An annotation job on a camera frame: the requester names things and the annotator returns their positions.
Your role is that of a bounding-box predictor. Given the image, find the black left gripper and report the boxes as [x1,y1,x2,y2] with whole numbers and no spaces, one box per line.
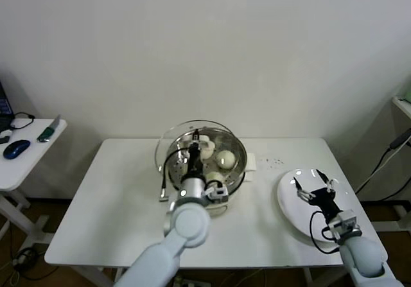
[179,129,204,179]

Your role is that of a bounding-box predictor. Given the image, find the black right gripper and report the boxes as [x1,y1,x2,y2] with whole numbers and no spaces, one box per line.
[294,170,343,220]

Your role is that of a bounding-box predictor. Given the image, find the white steamed baozi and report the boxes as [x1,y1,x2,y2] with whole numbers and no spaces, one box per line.
[214,150,238,170]
[205,170,225,184]
[199,142,215,161]

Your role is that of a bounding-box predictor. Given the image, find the glass pot lid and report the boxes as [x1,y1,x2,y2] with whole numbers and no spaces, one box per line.
[154,118,249,185]

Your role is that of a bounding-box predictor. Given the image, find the stainless steel steamer basket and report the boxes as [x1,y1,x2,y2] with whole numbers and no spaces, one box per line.
[166,127,248,195]

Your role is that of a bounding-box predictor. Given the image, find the white round plate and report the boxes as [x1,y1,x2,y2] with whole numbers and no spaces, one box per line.
[276,168,360,245]

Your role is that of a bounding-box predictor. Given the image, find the white electric cooker pot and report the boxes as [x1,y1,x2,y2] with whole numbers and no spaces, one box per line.
[156,152,258,219]

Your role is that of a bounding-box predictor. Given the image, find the white work table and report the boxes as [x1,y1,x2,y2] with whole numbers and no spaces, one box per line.
[43,137,389,287]

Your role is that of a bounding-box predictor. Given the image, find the white power strip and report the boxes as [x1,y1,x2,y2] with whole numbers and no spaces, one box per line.
[173,275,206,287]

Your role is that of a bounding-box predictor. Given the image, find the white side table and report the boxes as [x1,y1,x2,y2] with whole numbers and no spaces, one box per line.
[0,118,68,246]

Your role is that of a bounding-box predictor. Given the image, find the blue computer mouse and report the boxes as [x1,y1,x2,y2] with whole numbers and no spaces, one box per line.
[3,139,31,159]

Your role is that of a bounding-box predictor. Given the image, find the black laptop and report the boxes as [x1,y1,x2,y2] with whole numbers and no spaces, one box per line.
[0,81,15,133]

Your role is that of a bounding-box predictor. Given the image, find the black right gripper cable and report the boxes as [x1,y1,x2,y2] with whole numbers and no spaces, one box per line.
[309,211,341,254]

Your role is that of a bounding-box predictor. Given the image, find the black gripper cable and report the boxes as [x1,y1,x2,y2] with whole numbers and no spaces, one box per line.
[159,147,189,203]
[309,211,341,254]

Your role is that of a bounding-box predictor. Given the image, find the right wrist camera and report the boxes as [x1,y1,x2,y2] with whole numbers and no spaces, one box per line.
[327,209,362,241]

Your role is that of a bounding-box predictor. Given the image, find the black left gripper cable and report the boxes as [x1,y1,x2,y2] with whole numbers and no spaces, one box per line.
[159,147,189,203]

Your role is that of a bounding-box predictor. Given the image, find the black power cable with plug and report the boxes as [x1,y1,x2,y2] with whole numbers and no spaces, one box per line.
[353,128,411,202]

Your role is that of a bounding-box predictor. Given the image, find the green handled knife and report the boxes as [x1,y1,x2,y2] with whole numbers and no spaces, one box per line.
[36,114,62,144]

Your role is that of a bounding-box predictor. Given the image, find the thin black looped cable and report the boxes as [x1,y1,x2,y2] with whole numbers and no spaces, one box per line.
[8,112,35,131]

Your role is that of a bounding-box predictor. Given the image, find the black floor cables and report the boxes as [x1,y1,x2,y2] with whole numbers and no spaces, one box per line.
[8,241,49,283]

